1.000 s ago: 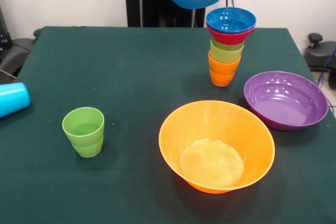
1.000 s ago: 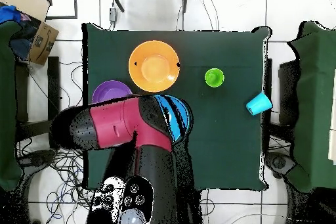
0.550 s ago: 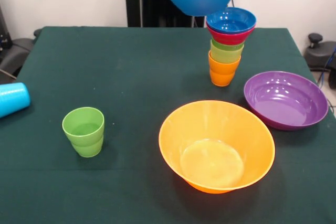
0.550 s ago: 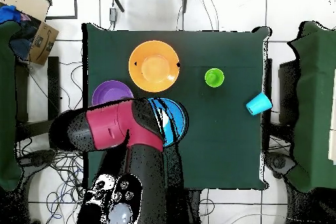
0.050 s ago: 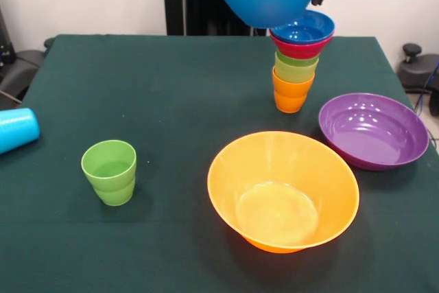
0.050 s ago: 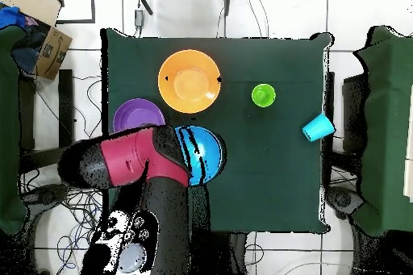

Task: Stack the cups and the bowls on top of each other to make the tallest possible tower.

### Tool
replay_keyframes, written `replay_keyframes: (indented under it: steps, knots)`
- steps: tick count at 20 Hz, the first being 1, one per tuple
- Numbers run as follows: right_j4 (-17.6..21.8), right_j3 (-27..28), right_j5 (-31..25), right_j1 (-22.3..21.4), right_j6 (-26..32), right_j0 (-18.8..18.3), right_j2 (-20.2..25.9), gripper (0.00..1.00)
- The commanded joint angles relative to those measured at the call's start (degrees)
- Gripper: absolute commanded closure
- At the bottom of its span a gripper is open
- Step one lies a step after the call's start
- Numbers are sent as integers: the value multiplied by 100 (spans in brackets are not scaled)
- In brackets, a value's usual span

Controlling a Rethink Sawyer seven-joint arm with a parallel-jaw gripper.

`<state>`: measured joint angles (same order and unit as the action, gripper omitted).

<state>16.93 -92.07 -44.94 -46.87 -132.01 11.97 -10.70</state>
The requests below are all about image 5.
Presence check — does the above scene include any dark blue small bowl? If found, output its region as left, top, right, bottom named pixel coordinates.
left=270, top=10, right=336, bottom=46

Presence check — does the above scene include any pink-red small bowl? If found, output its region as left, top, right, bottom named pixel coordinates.
left=269, top=30, right=335, bottom=60

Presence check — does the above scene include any yellow translucent cup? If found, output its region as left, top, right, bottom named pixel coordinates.
left=274, top=56, right=320, bottom=84

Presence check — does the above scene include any orange cup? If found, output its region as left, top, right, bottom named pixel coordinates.
left=272, top=67, right=316, bottom=99
left=274, top=92, right=308, bottom=115

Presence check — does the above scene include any light green cup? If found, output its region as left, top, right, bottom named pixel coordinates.
left=91, top=180, right=136, bottom=208
left=80, top=139, right=137, bottom=193

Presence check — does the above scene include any light blue cup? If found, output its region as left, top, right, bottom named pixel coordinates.
left=0, top=107, right=41, bottom=155

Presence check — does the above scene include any purple bowl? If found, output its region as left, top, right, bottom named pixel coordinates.
left=318, top=92, right=430, bottom=172

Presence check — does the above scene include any dark green tablecloth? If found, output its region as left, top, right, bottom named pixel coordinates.
left=0, top=34, right=439, bottom=293

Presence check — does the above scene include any large orange bowl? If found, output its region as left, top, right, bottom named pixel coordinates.
left=206, top=130, right=361, bottom=255

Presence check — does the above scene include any black pedestal base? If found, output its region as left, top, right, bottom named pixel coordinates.
left=396, top=43, right=439, bottom=117
left=0, top=4, right=47, bottom=102

